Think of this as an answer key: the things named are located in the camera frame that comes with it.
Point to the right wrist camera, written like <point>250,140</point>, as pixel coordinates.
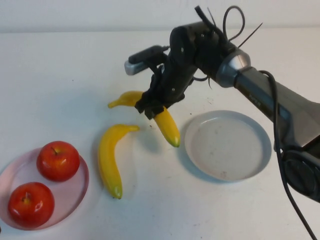
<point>135,67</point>

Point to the red apple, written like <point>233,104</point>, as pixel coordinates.
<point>58,162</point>
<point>31,207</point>

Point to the strongly curved yellow banana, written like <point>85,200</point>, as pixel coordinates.
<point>108,162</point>

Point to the black zip tie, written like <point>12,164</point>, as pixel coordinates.
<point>252,32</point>

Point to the long yellow banana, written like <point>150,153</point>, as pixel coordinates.
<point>167,125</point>

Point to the grey-blue round plate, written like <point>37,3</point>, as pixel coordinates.
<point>225,147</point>

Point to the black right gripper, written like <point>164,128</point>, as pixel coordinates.
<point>172,82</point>

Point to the pink round plate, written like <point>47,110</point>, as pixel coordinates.
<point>67,192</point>

